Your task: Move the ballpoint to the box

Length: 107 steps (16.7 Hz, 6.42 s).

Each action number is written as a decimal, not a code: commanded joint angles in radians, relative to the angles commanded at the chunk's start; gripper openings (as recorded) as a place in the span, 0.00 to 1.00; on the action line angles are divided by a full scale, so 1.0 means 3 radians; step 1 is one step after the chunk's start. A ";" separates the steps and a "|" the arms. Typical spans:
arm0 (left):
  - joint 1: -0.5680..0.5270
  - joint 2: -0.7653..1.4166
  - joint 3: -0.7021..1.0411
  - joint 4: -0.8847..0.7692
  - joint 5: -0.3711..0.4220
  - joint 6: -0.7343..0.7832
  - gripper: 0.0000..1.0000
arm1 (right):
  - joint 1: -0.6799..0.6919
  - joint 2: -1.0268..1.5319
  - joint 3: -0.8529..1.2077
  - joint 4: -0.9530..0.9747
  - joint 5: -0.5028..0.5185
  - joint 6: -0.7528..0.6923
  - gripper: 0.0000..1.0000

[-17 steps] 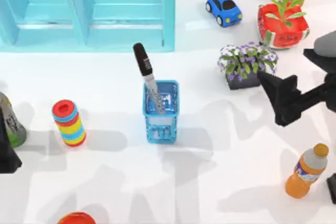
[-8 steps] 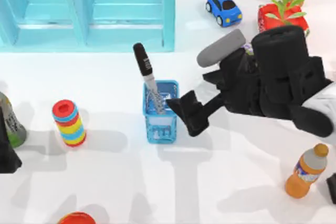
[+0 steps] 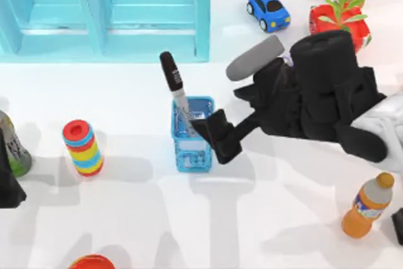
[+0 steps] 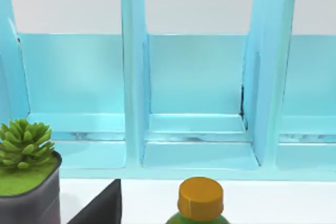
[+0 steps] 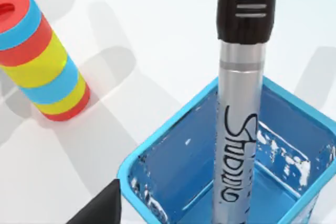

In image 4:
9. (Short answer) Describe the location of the light blue rack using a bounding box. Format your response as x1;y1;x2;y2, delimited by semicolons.
0;0;336;180

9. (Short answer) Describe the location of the green plant in black pot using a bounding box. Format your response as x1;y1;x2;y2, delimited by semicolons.
0;118;63;224

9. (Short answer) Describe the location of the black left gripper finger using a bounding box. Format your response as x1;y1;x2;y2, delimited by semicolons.
67;178;122;224

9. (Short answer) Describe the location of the green bottle with orange cap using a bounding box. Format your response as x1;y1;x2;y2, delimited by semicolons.
164;177;235;224

